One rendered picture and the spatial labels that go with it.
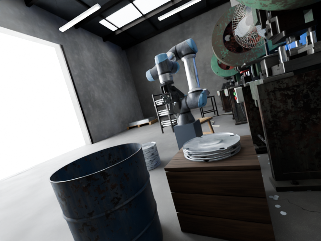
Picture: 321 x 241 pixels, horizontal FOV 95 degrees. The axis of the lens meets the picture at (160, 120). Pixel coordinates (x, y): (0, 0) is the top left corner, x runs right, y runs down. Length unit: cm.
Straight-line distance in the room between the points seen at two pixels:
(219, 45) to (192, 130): 175
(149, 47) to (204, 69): 315
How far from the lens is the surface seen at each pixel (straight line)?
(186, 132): 121
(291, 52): 128
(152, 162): 168
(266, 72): 127
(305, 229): 97
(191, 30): 846
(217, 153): 71
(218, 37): 270
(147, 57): 880
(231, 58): 263
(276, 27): 132
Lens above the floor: 65
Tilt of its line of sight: 6 degrees down
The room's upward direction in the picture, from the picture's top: 15 degrees counter-clockwise
